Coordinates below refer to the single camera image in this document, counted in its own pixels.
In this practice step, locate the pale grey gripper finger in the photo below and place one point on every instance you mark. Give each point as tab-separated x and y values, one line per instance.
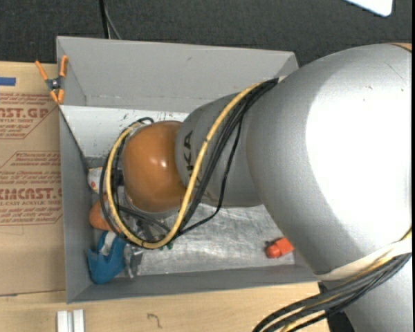
137	262

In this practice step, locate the blue plastic spray bottle head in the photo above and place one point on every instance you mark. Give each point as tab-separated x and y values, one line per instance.
104	263

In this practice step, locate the orange ball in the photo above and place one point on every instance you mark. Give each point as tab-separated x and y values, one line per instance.
97	217

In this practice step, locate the white bottle with red dot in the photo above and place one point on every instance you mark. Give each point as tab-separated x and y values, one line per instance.
94	180

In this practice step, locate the brown cardboard board, red print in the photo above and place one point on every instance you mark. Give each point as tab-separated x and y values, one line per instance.
24	171

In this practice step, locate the small orange-red plastic object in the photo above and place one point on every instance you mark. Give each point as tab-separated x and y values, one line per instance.
278	248

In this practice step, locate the grey metal bin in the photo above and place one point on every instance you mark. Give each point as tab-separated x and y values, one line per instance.
180	78

